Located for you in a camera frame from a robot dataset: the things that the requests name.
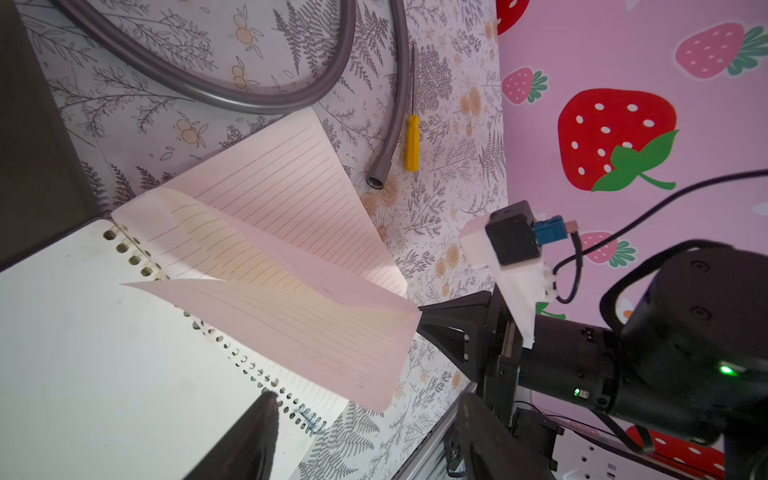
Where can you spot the white spiral notebook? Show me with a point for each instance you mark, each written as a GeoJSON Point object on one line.
{"type": "Point", "coordinates": [131, 346]}

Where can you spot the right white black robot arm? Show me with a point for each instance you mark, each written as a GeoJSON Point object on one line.
{"type": "Point", "coordinates": [682, 351]}

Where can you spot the aluminium rail frame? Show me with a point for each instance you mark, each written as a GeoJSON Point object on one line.
{"type": "Point", "coordinates": [438, 456]}

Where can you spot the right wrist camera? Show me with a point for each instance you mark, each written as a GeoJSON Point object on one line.
{"type": "Point", "coordinates": [509, 244]}

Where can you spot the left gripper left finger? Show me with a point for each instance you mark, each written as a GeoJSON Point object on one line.
{"type": "Point", "coordinates": [248, 448]}

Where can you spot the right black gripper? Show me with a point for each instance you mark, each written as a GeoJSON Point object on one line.
{"type": "Point", "coordinates": [573, 362]}

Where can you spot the dark grey spiral notebook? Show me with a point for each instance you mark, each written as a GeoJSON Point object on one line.
{"type": "Point", "coordinates": [44, 191]}

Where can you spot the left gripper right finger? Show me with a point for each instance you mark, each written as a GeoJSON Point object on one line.
{"type": "Point", "coordinates": [492, 451]}

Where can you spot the yellow handled small tool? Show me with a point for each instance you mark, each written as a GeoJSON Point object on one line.
{"type": "Point", "coordinates": [412, 153]}

